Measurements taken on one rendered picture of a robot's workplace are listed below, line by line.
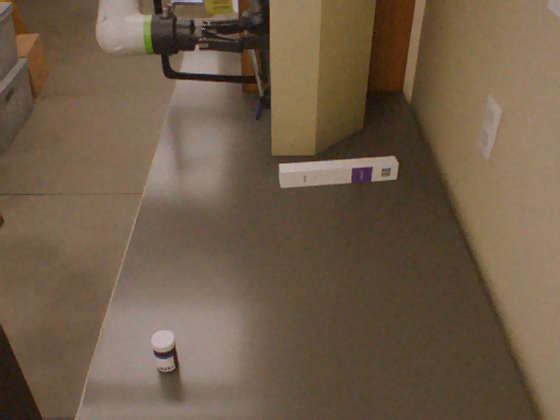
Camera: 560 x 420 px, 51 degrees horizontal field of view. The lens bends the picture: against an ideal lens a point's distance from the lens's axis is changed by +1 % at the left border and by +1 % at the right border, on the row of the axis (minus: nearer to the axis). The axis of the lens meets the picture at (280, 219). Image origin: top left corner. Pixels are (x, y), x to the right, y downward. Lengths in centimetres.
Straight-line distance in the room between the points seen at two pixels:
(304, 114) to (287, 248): 38
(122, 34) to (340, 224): 68
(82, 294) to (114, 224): 46
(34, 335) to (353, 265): 157
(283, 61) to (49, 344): 149
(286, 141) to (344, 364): 66
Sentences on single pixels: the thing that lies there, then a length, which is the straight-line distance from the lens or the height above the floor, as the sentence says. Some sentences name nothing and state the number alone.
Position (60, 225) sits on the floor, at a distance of 295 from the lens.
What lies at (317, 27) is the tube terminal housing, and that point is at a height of 127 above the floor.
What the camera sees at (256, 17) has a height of 126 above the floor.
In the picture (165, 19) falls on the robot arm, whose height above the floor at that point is 125.
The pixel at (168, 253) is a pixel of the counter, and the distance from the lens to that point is 120.
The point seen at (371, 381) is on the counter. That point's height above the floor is 94.
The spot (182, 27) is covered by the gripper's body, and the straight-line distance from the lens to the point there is 147.
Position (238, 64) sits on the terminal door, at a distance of 172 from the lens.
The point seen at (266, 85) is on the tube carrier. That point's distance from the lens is 149.
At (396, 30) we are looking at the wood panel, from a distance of 177.
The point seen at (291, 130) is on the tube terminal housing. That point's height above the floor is 101.
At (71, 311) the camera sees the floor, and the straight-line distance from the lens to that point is 250.
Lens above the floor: 172
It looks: 38 degrees down
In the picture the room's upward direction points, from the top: straight up
